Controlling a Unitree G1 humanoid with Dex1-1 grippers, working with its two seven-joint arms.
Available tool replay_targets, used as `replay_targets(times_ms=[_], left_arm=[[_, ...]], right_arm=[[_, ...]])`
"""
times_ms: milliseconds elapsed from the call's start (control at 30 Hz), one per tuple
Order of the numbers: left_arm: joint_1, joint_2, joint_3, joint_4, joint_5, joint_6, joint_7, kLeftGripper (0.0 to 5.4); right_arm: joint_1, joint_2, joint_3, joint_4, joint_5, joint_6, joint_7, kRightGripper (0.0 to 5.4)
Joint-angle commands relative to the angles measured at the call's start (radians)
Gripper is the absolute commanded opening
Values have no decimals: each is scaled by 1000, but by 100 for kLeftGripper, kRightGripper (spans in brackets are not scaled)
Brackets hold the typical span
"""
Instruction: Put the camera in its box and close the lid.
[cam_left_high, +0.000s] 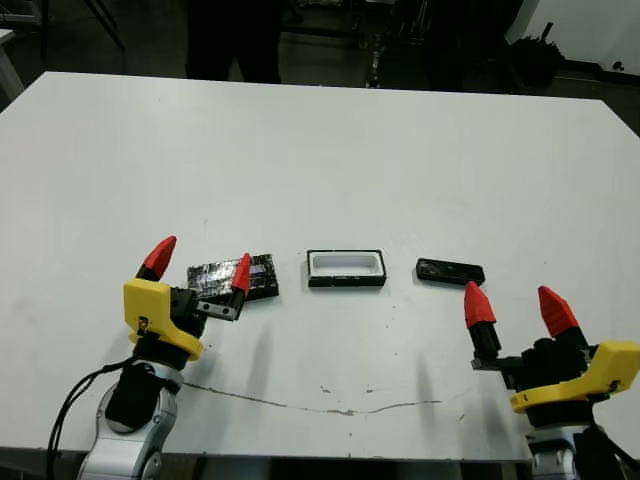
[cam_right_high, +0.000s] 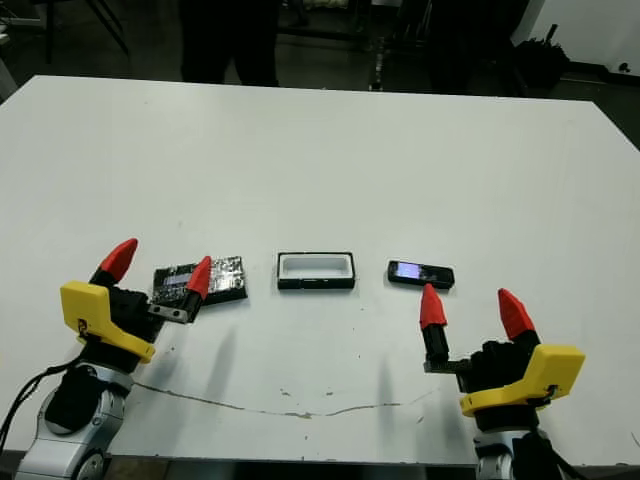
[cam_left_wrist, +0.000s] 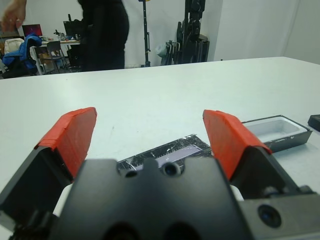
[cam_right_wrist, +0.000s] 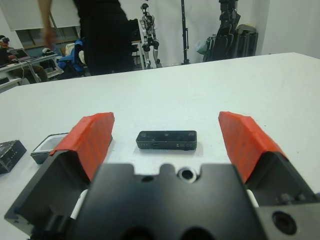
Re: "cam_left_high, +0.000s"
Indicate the black printed box lid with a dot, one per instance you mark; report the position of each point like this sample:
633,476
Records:
212,275

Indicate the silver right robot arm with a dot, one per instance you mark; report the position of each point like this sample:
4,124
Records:
550,455

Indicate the small black phone device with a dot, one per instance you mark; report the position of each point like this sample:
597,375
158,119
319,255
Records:
450,271

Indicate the black equipment bag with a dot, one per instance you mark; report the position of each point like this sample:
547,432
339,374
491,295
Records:
537,57

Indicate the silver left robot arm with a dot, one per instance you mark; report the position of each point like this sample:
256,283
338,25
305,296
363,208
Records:
115,455

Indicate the white side table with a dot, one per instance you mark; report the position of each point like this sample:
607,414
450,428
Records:
7,65

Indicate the black box base white insert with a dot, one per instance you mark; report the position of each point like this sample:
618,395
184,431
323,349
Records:
345,281

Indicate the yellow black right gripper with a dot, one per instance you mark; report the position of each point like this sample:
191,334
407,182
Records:
610,370

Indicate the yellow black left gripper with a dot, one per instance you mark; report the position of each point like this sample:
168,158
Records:
150,310

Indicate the standing person dark trousers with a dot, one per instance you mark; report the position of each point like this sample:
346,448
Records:
250,40

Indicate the black stand pole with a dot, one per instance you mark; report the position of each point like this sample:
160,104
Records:
374,65

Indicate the small black floor object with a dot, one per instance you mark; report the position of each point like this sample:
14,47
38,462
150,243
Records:
618,65

